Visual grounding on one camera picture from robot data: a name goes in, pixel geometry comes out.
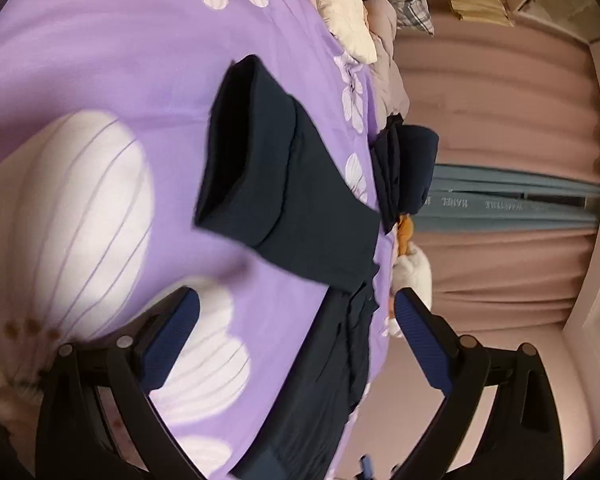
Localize navy ribbed skirt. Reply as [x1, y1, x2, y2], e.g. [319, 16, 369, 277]
[229, 280, 381, 480]

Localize beige quilt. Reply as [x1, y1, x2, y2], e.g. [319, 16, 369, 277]
[365, 0, 411, 128]

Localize yellow hanging tassels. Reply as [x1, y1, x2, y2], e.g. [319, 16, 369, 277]
[444, 0, 516, 28]

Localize cream quilted pillow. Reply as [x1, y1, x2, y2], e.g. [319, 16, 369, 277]
[316, 0, 379, 65]

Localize purple floral bedsheet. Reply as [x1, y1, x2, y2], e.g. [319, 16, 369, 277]
[0, 0, 398, 480]

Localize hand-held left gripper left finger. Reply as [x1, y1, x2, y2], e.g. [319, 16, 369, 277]
[35, 286, 241, 480]

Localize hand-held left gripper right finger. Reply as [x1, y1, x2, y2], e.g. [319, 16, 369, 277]
[395, 287, 565, 480]

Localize grey plaid pillow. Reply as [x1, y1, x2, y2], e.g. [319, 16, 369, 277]
[394, 0, 437, 37]

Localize stack of folded navy clothes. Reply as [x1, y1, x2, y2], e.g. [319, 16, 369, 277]
[370, 114, 441, 233]

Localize navy garment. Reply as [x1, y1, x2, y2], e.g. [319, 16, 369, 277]
[194, 54, 381, 293]

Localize pink curtain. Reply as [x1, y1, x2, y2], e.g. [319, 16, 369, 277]
[395, 12, 600, 333]

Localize orange and white plush toy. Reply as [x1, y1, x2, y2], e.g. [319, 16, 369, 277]
[387, 214, 433, 341]

